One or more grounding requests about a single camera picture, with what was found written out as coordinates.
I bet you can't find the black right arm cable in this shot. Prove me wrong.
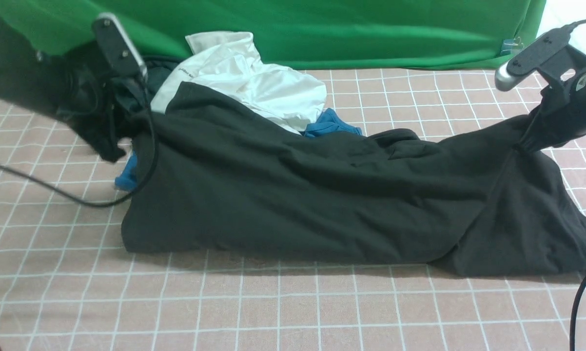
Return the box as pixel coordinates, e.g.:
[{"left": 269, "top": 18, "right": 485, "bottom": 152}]
[{"left": 564, "top": 17, "right": 586, "bottom": 351}]

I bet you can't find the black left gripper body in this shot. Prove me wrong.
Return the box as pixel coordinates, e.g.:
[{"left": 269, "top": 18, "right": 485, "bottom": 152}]
[{"left": 59, "top": 54, "right": 137, "bottom": 163}]

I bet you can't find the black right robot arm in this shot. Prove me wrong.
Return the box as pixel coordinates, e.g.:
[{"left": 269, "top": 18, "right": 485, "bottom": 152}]
[{"left": 516, "top": 69, "right": 586, "bottom": 153}]

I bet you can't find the green backdrop cloth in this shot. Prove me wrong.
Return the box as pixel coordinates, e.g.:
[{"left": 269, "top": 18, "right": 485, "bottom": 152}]
[{"left": 0, "top": 0, "right": 546, "bottom": 70}]

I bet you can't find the dark teal shirt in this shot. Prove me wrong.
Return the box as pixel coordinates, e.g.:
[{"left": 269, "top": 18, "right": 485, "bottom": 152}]
[{"left": 144, "top": 55, "right": 184, "bottom": 100}]

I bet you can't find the pink checkered tablecloth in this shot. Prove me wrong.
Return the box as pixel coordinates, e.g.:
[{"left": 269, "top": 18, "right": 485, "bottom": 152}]
[{"left": 0, "top": 69, "right": 586, "bottom": 351}]

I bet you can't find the dark gray long-sleeve shirt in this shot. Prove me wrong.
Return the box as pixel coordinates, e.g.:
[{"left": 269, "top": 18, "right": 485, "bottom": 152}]
[{"left": 121, "top": 82, "right": 586, "bottom": 277}]

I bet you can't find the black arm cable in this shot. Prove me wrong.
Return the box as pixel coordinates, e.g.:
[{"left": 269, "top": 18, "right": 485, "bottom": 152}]
[
  {"left": 564, "top": 17, "right": 586, "bottom": 351},
  {"left": 0, "top": 78, "right": 159, "bottom": 351}
]

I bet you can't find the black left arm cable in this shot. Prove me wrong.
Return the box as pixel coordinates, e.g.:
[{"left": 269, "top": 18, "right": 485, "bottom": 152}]
[{"left": 0, "top": 78, "right": 159, "bottom": 351}]

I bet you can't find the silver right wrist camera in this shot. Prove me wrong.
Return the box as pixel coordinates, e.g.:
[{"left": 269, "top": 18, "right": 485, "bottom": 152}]
[{"left": 494, "top": 24, "right": 586, "bottom": 92}]

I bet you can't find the white shirt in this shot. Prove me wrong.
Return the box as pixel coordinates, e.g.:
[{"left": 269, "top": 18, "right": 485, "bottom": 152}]
[{"left": 151, "top": 31, "right": 327, "bottom": 134}]

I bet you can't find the blue shirt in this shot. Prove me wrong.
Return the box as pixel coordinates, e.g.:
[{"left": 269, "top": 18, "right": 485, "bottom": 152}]
[{"left": 114, "top": 108, "right": 363, "bottom": 193}]

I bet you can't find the blue binder clip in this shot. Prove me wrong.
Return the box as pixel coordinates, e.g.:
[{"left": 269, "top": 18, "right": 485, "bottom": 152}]
[{"left": 499, "top": 37, "right": 525, "bottom": 56}]

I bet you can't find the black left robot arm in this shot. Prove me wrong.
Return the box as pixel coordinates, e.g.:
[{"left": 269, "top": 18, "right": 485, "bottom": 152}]
[{"left": 0, "top": 13, "right": 147, "bottom": 162}]

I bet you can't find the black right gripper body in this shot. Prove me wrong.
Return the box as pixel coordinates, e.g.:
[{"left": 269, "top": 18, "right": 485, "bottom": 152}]
[{"left": 515, "top": 93, "right": 576, "bottom": 154}]

